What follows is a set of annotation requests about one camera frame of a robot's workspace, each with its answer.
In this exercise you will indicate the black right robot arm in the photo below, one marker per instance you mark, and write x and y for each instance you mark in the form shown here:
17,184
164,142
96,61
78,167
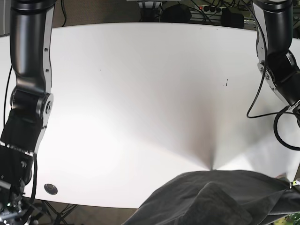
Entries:
31,103

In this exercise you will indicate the grey T-shirt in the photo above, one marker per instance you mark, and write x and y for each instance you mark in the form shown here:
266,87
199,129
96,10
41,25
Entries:
219,198

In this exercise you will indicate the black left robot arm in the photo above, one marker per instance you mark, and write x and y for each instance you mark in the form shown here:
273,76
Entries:
277,64

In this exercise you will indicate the left silver table grommet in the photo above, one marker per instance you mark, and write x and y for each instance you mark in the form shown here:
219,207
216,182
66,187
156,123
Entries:
50,189

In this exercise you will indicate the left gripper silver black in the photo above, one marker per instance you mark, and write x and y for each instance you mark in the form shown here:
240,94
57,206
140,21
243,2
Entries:
295,183

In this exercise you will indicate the black folding table legs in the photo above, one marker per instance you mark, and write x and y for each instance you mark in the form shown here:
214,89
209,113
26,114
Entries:
48,215

